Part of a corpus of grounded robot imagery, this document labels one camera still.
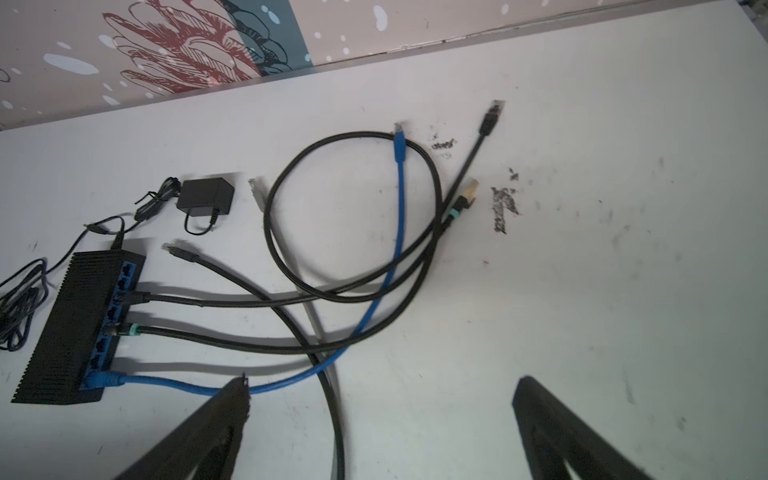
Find black braided ethernet cable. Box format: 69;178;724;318
101;130;481;355

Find black bundled cable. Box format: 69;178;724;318
163;242;347;480

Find black network switch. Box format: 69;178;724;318
12;249;146;405

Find black power adapter with cable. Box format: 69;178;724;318
1;215;126;352

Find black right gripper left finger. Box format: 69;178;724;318
118;376;250;479

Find grey ethernet cable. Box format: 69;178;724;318
248;176;343;480

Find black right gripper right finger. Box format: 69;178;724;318
512;376;650;480

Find blue ethernet cable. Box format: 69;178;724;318
80;121;409;397

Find small black plug adapter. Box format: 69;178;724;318
134;177;235;236

